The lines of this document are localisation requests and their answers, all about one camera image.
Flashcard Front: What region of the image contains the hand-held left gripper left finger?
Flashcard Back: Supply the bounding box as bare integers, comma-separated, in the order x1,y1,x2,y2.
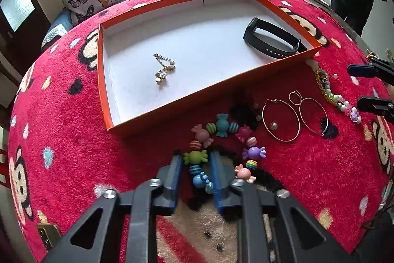
41,155,182,263

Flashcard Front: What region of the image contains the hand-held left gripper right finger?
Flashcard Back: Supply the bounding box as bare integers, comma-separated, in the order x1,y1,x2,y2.
210,151,354,263

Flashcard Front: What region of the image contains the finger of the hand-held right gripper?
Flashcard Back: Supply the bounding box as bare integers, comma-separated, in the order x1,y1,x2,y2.
357,96,394,123
347,59,394,79

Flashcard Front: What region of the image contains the green white bead bracelet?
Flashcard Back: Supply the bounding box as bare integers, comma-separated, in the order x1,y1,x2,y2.
314,67,362,125

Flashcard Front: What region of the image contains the large silver hoop earring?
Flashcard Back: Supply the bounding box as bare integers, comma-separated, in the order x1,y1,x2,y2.
262,99,300,142
298,97,331,136

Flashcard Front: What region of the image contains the colourful candy bead bracelet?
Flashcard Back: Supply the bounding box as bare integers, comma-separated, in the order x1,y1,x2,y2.
183,113,267,194

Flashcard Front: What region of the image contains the small silver hoop earring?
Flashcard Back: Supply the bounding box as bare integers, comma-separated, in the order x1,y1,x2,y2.
289,90,305,106

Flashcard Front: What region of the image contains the orange cardboard box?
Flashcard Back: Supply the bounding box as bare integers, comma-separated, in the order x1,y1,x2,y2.
98,0,322,138

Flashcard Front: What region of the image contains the red monkey print rug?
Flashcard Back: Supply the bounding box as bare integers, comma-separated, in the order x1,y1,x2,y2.
8,0,394,263

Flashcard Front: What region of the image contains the black wristband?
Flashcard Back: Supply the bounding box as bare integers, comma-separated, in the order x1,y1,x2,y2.
243,17,308,60

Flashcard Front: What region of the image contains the gold smartphone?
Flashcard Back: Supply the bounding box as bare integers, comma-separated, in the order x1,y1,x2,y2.
37,223,62,251

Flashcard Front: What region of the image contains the dark door with frosted glass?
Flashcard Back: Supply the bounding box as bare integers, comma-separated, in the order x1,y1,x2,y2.
0,0,51,72

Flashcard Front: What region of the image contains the gold chain bracelet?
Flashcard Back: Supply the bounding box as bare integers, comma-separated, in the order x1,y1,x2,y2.
153,53,177,85

